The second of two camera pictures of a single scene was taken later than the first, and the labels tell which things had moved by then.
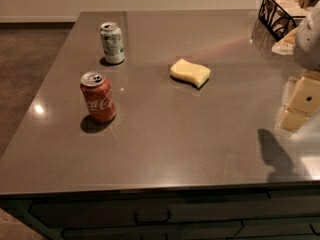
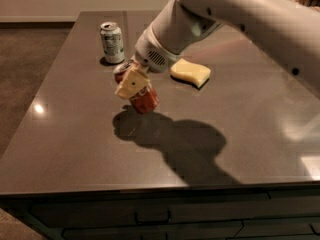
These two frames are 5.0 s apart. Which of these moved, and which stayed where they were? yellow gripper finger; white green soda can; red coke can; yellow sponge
Moved: yellow gripper finger; red coke can
Stayed: yellow sponge; white green soda can
